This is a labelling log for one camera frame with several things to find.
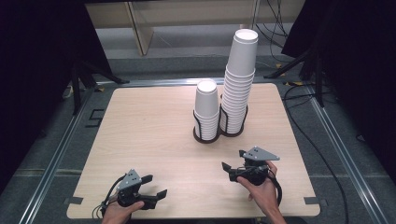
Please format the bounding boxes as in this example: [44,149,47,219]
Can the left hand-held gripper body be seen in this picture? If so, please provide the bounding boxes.
[115,168,149,210]

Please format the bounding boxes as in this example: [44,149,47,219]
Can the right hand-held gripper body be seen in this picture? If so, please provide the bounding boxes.
[228,146,280,187]

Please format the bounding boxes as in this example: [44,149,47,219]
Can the black double cup holder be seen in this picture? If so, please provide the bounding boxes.
[191,92,249,145]

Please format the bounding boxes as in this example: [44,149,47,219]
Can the short stack of white cups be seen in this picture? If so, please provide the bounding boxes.
[193,78,220,141]

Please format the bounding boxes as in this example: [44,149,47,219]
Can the tall stack of white cups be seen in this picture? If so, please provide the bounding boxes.
[219,28,260,134]

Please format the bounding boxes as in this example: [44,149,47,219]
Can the person's right hand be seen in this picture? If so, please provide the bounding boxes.
[236,161,281,217]

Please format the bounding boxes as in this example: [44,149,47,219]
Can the person's left hand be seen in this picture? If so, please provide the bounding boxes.
[101,200,146,224]

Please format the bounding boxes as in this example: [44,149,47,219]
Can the black stand legs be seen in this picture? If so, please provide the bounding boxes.
[68,59,131,116]
[263,46,327,108]

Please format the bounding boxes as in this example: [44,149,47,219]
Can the black curtain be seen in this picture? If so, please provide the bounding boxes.
[0,0,114,195]
[281,0,396,188]

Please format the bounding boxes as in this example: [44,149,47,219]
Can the light wooden furniture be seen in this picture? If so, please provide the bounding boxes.
[85,0,306,57]

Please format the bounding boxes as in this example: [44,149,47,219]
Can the left hand-held gripper cable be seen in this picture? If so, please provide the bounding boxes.
[92,175,126,219]

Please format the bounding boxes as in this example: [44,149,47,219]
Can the hand-held gripper cable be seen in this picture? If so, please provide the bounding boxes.
[92,175,126,219]
[266,174,284,207]

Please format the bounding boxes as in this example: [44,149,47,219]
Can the right hand-held gripper cable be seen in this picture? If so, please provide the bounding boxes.
[266,174,284,207]

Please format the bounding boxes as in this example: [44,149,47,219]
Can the long black floor cable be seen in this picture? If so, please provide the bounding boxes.
[282,83,349,224]

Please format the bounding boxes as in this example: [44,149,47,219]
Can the metal floor rail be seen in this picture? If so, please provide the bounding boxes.
[95,77,281,88]
[306,85,389,224]
[18,87,98,224]

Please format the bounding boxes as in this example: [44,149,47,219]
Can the bundle of thin black cables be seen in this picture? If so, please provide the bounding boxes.
[254,0,292,64]

